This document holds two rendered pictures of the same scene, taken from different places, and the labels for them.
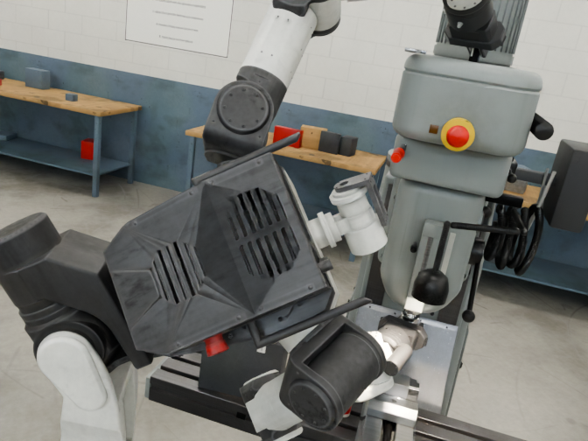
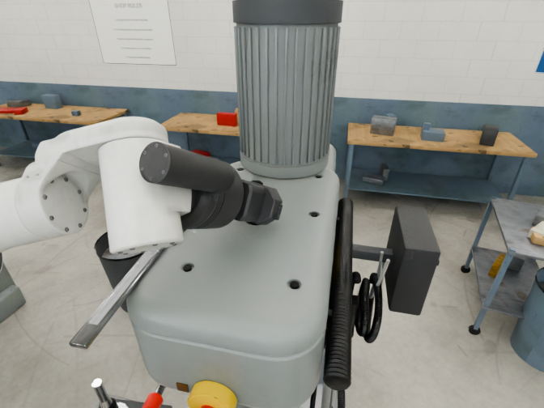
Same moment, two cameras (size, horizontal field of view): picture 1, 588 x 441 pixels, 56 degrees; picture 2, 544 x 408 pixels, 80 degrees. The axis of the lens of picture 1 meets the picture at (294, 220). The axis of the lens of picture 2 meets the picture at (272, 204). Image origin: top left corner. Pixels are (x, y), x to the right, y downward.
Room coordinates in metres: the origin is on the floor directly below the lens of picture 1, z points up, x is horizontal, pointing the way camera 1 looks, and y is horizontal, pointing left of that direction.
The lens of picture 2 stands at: (0.82, -0.35, 2.18)
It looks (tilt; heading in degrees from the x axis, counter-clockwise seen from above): 30 degrees down; 359
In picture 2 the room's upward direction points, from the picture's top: straight up
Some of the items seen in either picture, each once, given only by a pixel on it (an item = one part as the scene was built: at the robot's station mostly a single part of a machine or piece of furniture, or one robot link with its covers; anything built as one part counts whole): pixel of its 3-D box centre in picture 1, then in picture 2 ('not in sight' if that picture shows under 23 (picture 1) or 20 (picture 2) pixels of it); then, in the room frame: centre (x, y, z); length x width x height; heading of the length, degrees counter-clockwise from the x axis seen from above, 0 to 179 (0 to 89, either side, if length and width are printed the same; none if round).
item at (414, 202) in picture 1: (429, 240); not in sight; (1.27, -0.33, 1.47); 0.21 x 0.19 x 0.32; 77
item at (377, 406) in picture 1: (392, 408); not in sight; (1.21, -0.33, 1.02); 0.12 x 0.06 x 0.04; 79
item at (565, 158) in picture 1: (572, 184); (410, 258); (1.48, -0.72, 1.62); 0.20 x 0.09 x 0.21; 167
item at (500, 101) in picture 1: (464, 98); (259, 251); (1.28, -0.33, 1.81); 0.47 x 0.26 x 0.16; 167
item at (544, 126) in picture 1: (528, 118); (340, 264); (1.27, -0.48, 1.79); 0.45 x 0.04 x 0.04; 167
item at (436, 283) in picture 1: (431, 283); not in sight; (1.06, -0.30, 1.45); 0.07 x 0.07 x 0.06
